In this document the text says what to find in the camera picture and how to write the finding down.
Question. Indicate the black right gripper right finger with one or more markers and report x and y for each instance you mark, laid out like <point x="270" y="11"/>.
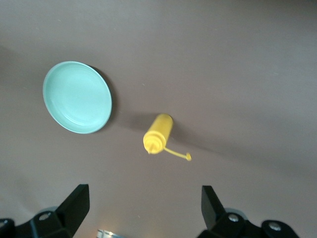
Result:
<point x="223" y="228"/>

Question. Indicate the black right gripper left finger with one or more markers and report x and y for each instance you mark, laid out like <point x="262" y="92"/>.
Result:
<point x="62" y="223"/>

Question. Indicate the yellow squeeze bottle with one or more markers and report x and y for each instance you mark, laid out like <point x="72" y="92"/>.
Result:
<point x="159" y="131"/>

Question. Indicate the mint green plate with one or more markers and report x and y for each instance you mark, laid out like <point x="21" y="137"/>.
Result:
<point x="76" y="98"/>

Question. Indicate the brown table cover sheet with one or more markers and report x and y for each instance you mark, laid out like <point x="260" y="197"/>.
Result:
<point x="198" y="49"/>

